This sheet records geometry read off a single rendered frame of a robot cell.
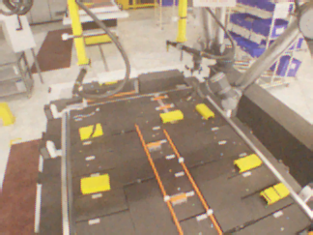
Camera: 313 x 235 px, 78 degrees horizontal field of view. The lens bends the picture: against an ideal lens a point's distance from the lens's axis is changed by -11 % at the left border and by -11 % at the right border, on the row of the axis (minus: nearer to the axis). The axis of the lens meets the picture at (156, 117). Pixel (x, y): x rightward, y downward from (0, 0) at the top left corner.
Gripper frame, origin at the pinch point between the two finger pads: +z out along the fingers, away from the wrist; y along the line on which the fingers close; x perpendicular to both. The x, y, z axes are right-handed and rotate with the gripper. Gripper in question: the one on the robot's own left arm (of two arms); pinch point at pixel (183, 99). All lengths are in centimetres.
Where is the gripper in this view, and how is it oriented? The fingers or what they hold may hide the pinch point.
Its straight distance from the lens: 171.5
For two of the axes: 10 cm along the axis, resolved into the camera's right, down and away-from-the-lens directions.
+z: -6.9, 3.0, 6.5
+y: 4.3, -5.6, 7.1
